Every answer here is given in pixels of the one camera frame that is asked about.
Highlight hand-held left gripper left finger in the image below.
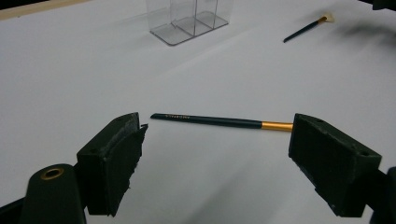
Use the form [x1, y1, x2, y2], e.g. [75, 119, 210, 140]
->
[77, 112, 149, 217]

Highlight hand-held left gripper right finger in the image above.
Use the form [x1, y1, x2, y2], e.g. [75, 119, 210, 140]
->
[288, 113, 383, 218]

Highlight dark makeup brush gold ferrule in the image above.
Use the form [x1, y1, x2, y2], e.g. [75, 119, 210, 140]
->
[150, 112, 294, 133]

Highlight dark makeup brush cream bristles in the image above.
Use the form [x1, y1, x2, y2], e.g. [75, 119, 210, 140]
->
[282, 12, 336, 44]

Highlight clear acrylic organizer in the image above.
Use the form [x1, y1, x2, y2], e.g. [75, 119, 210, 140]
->
[145, 0, 234, 47]

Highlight white paper work mat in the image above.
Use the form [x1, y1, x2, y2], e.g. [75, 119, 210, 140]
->
[0, 0, 396, 224]

